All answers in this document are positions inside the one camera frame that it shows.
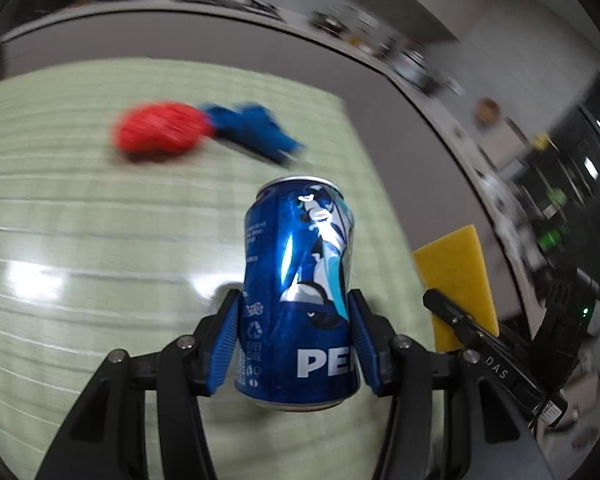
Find green checked tablecloth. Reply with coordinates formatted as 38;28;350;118
0;57;433;480

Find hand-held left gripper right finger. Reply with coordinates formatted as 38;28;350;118
347;288;556;480

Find yellow sponge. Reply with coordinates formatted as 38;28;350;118
412;225;501;353

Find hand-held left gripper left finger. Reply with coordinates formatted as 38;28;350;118
36;288;243;480

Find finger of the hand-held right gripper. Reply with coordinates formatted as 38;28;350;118
422;288;503;358

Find pale cutting board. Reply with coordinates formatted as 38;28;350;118
490;120;528;171

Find round wooden board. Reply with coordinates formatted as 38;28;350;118
477;97;501;126

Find red plastic bag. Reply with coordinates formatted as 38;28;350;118
111;101;216;161

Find blue soda can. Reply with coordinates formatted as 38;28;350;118
234;176;362;412

